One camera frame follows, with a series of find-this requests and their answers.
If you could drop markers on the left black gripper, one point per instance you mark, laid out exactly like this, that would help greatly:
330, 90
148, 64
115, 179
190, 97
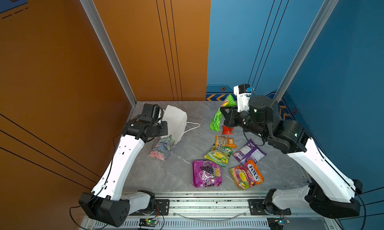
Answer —
164, 129

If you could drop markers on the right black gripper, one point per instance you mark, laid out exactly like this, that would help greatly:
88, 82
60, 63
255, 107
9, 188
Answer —
230, 118

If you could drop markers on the green Lays chips bag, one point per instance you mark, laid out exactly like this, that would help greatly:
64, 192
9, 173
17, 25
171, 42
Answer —
216, 121

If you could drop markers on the floral white paper bag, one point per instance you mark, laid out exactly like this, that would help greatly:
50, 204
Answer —
177, 126

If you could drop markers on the purple white snack bag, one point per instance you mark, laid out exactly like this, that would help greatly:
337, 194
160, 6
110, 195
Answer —
250, 151

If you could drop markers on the Fox's fruit candy bag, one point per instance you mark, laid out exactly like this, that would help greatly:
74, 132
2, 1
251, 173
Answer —
246, 175

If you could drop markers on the magenta grape candy bag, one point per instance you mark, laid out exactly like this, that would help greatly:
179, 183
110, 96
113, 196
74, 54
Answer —
206, 174

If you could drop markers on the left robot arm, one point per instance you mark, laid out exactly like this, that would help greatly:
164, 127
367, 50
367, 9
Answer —
104, 202

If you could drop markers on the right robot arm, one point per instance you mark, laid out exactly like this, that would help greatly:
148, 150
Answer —
331, 194

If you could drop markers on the yellow green candy bag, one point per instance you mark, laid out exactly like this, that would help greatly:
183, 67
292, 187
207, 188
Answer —
219, 155

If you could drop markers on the small red snack packet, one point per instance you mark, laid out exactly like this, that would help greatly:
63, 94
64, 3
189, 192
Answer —
227, 130

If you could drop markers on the orange cracker snack packet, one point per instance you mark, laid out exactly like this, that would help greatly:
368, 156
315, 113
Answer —
224, 141

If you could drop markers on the left green circuit board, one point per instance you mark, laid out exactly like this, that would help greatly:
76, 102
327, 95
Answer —
148, 223

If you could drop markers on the green circuit board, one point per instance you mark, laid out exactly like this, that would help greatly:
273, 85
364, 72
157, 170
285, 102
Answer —
281, 222
148, 223

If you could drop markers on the right green circuit board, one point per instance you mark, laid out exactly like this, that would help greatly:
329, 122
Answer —
281, 222

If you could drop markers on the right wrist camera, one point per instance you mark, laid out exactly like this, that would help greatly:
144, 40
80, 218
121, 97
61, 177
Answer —
243, 93

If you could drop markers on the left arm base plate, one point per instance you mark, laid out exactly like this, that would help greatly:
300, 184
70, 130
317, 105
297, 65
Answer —
161, 205

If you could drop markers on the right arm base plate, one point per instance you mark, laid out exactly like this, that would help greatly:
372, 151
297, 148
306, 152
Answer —
257, 207

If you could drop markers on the aluminium front rail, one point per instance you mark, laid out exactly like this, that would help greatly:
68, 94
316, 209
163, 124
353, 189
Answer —
225, 211

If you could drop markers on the left aluminium frame post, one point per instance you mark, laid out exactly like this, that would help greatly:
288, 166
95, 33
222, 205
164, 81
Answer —
101, 32

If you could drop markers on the aluminium frame post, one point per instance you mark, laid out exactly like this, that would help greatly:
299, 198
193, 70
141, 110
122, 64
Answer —
319, 22
101, 32

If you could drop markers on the right aluminium frame post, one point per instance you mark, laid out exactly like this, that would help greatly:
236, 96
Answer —
319, 22

